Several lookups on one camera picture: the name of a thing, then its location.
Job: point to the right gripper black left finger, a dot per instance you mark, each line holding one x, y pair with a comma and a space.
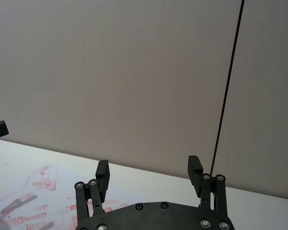
102, 177

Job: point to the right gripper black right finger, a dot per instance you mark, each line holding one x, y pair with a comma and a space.
194, 177

